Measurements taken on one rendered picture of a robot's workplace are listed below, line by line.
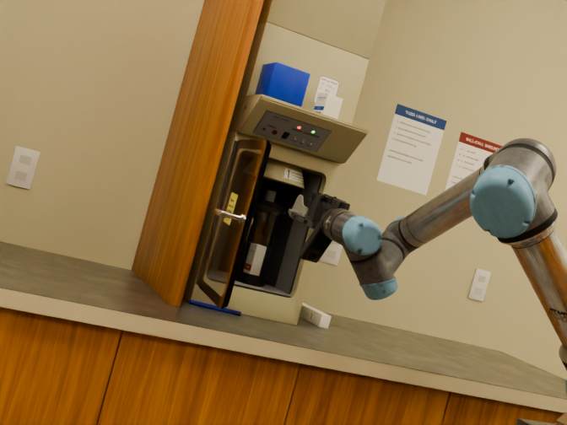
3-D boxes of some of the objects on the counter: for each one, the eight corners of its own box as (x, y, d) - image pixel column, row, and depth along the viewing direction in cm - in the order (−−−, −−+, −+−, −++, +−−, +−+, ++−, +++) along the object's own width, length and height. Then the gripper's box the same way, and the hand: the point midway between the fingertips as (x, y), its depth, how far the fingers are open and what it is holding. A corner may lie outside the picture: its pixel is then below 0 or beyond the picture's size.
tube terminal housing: (166, 284, 233) (235, 30, 232) (266, 306, 246) (332, 65, 245) (188, 303, 210) (265, 21, 209) (297, 325, 223) (369, 60, 222)
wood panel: (131, 270, 244) (251, -173, 243) (140, 271, 245) (260, -169, 244) (169, 304, 199) (316, -239, 197) (180, 307, 200) (327, -234, 199)
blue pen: (189, 303, 210) (190, 298, 210) (240, 315, 213) (240, 311, 213) (189, 303, 209) (190, 299, 209) (240, 316, 212) (241, 312, 212)
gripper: (367, 209, 180) (330, 194, 200) (319, 196, 175) (286, 182, 195) (356, 244, 181) (321, 227, 200) (308, 233, 176) (276, 215, 196)
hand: (302, 217), depth 197 cm, fingers open, 5 cm apart
